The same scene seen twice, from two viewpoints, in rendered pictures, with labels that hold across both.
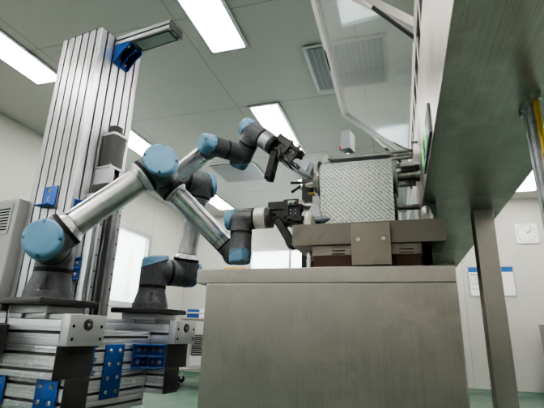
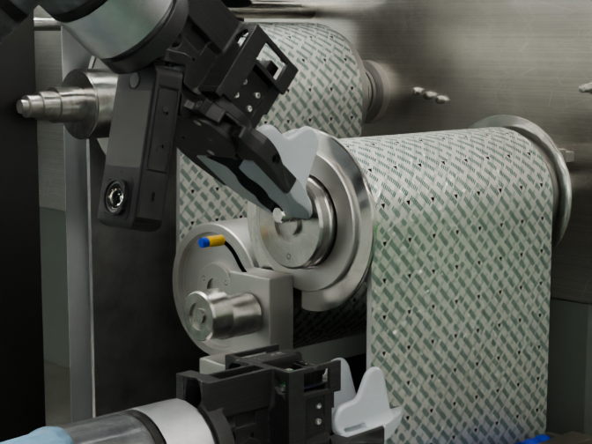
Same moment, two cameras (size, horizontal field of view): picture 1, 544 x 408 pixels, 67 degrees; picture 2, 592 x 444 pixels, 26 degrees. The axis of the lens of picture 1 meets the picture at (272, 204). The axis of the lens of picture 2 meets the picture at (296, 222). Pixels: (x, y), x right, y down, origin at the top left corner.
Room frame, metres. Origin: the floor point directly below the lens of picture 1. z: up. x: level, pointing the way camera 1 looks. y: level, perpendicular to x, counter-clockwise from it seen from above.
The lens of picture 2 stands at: (0.87, 0.72, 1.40)
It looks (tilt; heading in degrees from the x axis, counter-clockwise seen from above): 8 degrees down; 300
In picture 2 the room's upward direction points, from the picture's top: straight up
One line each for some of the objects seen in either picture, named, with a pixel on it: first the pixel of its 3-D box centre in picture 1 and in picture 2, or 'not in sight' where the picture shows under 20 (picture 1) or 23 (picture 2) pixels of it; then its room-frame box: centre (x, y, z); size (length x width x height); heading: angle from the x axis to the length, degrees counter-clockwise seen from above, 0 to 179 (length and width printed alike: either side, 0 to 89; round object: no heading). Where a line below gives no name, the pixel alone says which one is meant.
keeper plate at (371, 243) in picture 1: (371, 244); not in sight; (1.05, -0.26, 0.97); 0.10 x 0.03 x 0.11; 73
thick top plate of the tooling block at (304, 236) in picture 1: (367, 238); not in sight; (1.15, -0.27, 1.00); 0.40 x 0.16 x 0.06; 73
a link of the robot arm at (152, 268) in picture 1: (155, 269); not in sight; (1.82, 0.50, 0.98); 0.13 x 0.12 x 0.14; 124
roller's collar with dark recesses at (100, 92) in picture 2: not in sight; (105, 103); (1.61, -0.23, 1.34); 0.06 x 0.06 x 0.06; 73
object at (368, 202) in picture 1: (356, 212); (463, 372); (1.27, -0.27, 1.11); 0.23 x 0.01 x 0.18; 73
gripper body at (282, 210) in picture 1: (285, 214); (255, 421); (1.34, -0.05, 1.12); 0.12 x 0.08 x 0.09; 73
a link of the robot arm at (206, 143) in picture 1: (191, 163); not in sight; (1.58, 0.34, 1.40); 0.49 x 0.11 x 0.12; 34
